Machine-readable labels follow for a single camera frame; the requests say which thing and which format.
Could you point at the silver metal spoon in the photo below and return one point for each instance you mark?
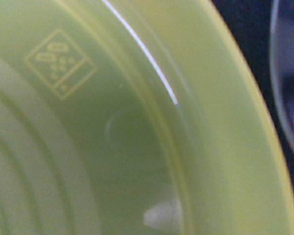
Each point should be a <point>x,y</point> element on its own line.
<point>281,60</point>

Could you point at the yellow plastic plate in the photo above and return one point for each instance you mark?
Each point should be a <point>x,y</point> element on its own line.
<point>133,117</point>

